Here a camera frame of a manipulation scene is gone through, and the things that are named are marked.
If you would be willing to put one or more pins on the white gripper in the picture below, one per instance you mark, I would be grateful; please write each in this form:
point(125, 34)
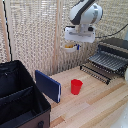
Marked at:
point(80, 35)

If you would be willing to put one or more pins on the white bowl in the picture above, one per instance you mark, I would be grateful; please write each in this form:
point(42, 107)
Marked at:
point(70, 50)

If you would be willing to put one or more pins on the metal oven tray rack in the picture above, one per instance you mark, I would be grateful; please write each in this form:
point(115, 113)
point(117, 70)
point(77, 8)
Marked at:
point(108, 61)

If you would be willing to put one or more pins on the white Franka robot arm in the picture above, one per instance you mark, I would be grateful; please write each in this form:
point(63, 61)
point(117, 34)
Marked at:
point(86, 13)

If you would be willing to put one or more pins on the yellow food piece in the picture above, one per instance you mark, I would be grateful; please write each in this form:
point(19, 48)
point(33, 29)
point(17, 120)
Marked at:
point(69, 46)

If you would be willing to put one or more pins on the black dish rack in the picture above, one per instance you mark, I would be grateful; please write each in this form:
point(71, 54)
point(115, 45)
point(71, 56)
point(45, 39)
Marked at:
point(116, 43)

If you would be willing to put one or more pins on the red cup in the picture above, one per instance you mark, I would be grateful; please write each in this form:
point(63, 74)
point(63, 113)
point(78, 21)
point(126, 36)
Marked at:
point(76, 87)

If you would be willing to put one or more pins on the blue book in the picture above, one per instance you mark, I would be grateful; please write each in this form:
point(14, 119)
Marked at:
point(47, 85)

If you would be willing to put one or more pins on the woven folding screen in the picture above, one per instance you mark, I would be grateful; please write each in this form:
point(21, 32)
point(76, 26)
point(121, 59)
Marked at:
point(30, 33)

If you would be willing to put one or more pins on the black fabric storage case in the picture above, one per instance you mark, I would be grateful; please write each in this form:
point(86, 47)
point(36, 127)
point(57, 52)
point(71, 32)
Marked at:
point(20, 100)

